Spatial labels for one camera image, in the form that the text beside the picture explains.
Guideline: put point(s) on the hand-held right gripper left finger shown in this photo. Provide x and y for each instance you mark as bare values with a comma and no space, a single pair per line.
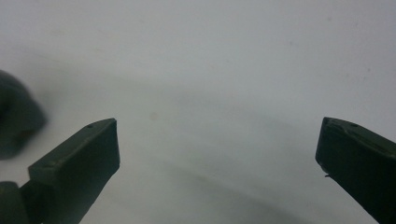
77,165

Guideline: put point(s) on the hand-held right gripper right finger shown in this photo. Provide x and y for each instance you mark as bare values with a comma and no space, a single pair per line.
361,161

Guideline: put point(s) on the white table sheet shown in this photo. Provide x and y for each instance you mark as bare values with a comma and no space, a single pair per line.
218,62

